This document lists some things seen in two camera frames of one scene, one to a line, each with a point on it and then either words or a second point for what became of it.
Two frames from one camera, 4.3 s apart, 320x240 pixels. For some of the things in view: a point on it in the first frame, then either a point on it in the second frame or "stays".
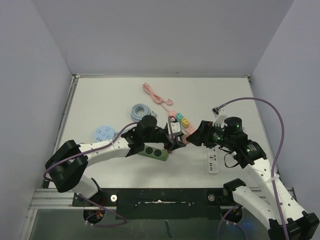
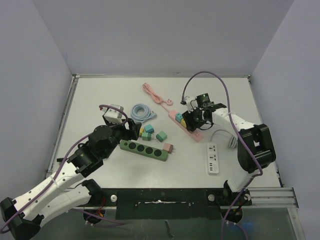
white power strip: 213,158 stays
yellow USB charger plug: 185,122 stays
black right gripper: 204,133 to 189,121
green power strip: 154,153 stays
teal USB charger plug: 179,116 stays
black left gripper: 171,145 to 132,133
